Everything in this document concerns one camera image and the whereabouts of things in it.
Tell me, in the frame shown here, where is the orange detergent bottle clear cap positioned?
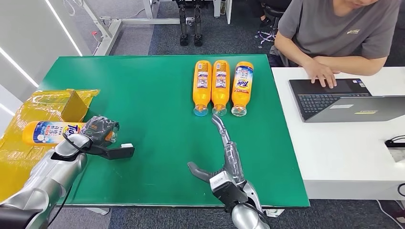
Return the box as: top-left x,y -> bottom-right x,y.
211,60 -> 231,117

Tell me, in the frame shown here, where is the white metal frame stand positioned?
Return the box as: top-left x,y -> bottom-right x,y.
80,0 -> 181,56

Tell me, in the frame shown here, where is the orange detergent bottle blue cap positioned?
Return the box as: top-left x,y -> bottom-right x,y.
192,60 -> 213,117

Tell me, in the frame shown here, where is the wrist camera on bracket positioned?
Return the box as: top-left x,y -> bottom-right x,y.
84,143 -> 136,161
209,171 -> 249,208

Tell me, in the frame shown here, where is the orange Tide bottle label up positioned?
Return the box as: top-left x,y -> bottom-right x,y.
231,61 -> 255,117

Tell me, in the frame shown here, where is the black robot legs stand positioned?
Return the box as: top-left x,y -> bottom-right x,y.
176,0 -> 204,47

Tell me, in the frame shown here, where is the person's hand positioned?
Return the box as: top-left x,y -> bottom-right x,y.
303,60 -> 341,89

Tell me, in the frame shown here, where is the yellow taped cardboard box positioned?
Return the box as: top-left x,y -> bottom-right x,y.
0,89 -> 100,203

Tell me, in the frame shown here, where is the white desk leg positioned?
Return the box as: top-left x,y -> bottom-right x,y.
213,0 -> 233,24

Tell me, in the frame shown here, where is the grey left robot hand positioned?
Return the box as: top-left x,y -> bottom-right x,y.
80,115 -> 120,147

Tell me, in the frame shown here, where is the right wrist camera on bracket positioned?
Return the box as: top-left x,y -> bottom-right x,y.
209,171 -> 249,208

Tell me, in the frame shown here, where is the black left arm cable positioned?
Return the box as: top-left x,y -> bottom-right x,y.
47,133 -> 93,228

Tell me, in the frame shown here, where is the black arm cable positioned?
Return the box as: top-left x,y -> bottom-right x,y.
47,133 -> 93,228
244,202 -> 270,223

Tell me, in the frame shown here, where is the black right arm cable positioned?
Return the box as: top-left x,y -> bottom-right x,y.
244,202 -> 270,223

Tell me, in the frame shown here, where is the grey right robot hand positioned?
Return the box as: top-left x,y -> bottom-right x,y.
187,114 -> 247,187

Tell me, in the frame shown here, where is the orange Tide detergent bottle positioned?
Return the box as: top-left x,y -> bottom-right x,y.
22,121 -> 119,147

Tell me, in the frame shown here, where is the dark grey laptop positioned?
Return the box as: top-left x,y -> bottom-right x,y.
288,78 -> 405,124

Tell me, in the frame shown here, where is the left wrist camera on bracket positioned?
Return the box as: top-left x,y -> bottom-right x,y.
84,143 -> 136,161

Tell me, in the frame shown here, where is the black office chair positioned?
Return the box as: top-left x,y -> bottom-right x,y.
254,2 -> 285,49

